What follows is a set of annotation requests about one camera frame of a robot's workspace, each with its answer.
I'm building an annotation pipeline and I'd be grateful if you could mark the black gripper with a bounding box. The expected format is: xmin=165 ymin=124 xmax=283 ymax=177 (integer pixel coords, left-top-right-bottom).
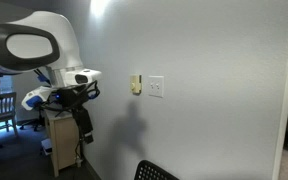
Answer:
xmin=72 ymin=107 xmax=94 ymax=144

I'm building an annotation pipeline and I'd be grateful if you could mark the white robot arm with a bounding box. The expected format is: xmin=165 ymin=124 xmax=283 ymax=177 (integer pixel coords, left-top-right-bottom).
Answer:
xmin=0 ymin=11 xmax=101 ymax=144

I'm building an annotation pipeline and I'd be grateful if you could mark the light wooden cabinet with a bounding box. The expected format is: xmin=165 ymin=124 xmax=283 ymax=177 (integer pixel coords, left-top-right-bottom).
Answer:
xmin=45 ymin=110 xmax=79 ymax=177

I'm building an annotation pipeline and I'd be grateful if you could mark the black office chair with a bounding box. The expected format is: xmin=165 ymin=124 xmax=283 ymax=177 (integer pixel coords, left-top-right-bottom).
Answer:
xmin=20 ymin=115 xmax=45 ymax=131

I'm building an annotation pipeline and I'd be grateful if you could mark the black mesh chair back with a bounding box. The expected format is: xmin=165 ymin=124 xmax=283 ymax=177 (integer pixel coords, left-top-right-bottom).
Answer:
xmin=134 ymin=160 xmax=179 ymax=180

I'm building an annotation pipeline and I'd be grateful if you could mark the white wooden chair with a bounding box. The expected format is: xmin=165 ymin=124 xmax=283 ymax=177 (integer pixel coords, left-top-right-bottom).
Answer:
xmin=0 ymin=92 xmax=18 ymax=136

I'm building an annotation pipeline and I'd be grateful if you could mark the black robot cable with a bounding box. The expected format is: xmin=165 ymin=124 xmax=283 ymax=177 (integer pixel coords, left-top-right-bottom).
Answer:
xmin=40 ymin=80 xmax=101 ymax=118

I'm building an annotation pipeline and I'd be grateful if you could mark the cream wall thermostat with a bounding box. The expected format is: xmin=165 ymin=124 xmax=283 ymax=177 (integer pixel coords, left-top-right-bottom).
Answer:
xmin=130 ymin=75 xmax=142 ymax=94

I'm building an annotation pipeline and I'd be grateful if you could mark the white double light switch plate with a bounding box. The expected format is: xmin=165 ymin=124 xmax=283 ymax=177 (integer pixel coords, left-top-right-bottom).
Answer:
xmin=148 ymin=76 xmax=164 ymax=98

